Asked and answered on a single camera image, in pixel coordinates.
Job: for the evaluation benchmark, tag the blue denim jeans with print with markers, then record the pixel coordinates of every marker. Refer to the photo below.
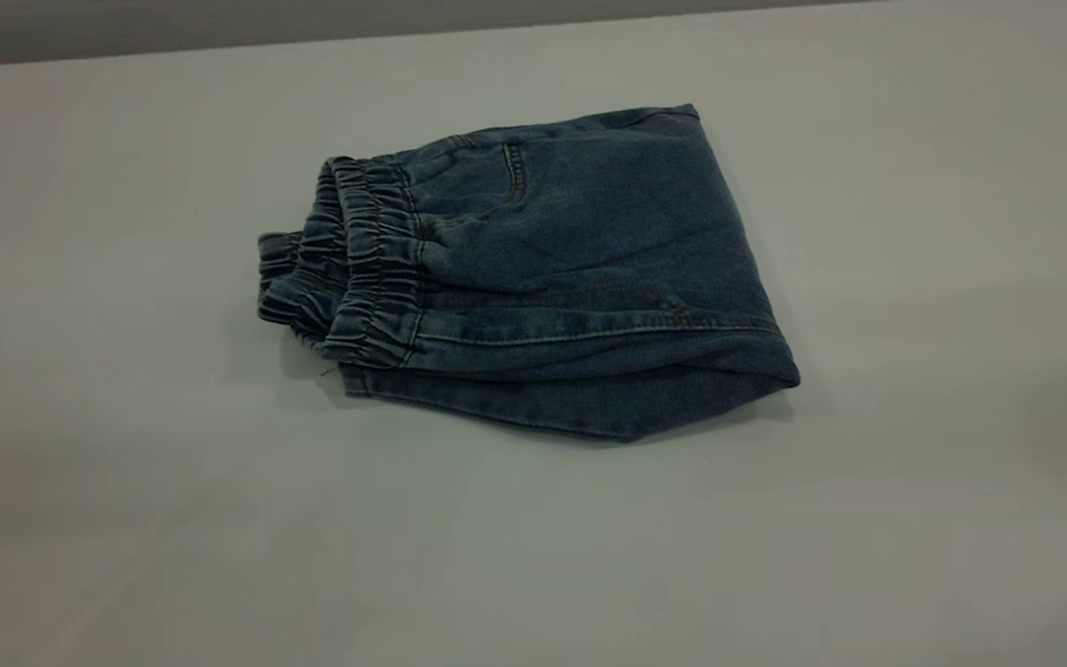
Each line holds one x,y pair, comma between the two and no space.
589,232

